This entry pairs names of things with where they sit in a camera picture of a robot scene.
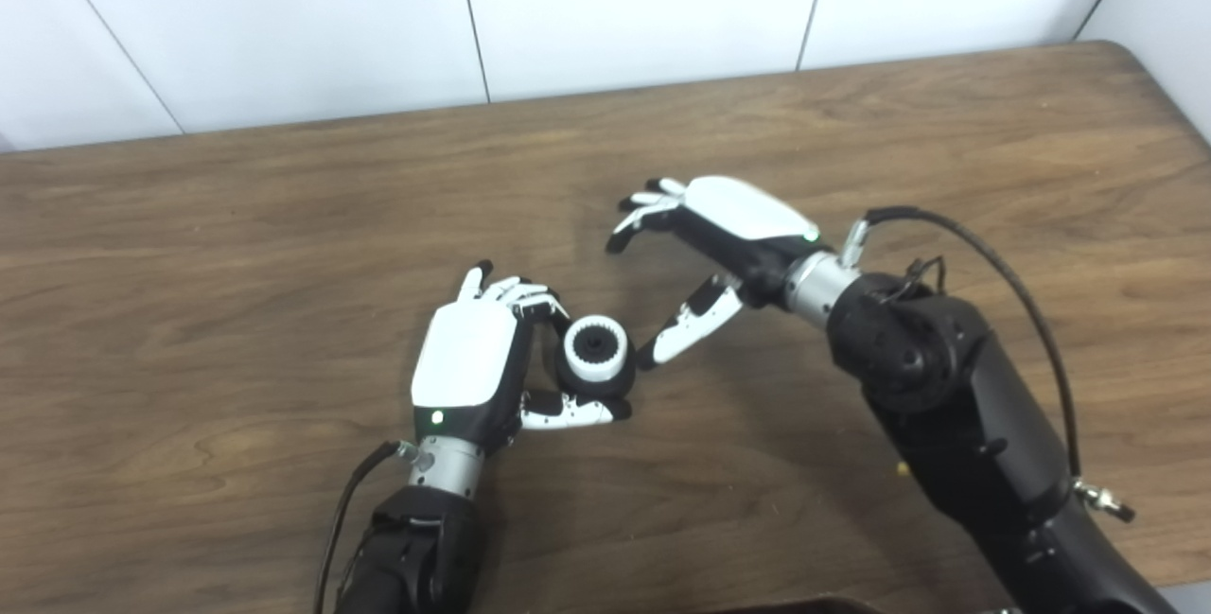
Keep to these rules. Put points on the round black part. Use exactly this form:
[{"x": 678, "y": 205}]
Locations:
[{"x": 594, "y": 342}]

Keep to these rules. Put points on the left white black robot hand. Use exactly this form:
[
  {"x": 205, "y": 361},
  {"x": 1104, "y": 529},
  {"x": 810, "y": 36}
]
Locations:
[{"x": 465, "y": 354}]

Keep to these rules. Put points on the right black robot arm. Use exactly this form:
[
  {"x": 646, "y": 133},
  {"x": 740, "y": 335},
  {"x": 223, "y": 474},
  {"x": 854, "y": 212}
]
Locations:
[{"x": 965, "y": 406}]

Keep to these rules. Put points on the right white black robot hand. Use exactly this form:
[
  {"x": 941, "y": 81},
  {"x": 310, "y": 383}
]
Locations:
[{"x": 747, "y": 207}]

